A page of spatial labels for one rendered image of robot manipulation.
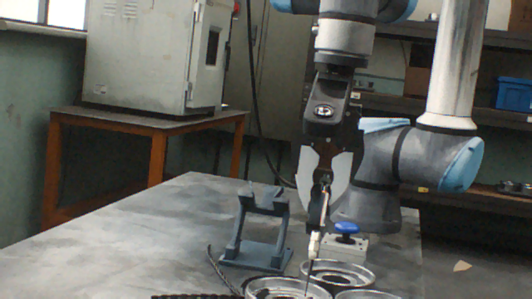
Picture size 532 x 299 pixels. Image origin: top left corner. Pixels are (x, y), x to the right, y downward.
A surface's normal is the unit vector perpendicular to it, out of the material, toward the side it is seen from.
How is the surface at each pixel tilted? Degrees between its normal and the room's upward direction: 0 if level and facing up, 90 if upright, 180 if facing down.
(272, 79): 90
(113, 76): 90
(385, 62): 90
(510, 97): 90
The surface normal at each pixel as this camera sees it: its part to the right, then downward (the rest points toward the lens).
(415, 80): -0.27, -0.04
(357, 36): 0.28, 0.17
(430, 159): -0.57, 0.07
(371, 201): -0.02, -0.17
